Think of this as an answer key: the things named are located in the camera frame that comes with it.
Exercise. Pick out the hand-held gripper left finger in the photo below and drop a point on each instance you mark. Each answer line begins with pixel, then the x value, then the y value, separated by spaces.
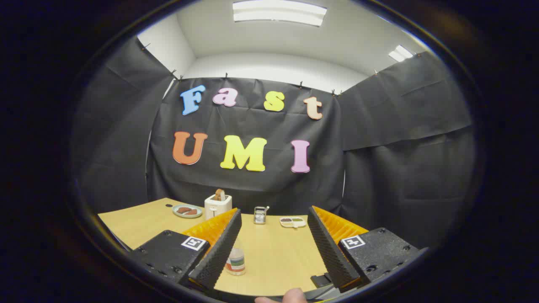
pixel 219 252

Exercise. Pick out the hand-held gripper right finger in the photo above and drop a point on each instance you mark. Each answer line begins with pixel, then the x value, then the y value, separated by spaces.
pixel 330 252

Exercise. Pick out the clear plastic juice bottle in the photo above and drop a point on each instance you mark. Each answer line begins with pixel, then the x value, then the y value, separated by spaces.
pixel 236 263

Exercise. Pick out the white toaster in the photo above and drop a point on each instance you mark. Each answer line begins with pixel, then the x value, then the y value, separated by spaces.
pixel 218 208

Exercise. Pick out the white divided dish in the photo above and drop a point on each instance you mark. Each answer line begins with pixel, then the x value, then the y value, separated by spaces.
pixel 292 221

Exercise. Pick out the brown meat pieces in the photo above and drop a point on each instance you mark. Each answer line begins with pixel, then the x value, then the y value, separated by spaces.
pixel 187 210

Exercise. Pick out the wooden table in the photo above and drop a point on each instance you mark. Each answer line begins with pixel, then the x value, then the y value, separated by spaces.
pixel 276 254

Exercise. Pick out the small metal rack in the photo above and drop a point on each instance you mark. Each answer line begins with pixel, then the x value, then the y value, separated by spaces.
pixel 260 215

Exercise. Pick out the toast bread slice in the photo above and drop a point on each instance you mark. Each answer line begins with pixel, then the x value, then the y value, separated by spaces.
pixel 219 195

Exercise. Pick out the grey plate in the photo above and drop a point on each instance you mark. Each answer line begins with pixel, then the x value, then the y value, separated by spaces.
pixel 177 212

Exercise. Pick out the black backdrop cloth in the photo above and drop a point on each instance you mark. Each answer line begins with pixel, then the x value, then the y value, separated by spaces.
pixel 252 185

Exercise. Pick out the small ceiling light panel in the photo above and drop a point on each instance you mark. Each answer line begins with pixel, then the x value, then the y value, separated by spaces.
pixel 400 53

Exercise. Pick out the large ceiling light panel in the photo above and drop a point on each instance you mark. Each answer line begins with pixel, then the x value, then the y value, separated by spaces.
pixel 280 11

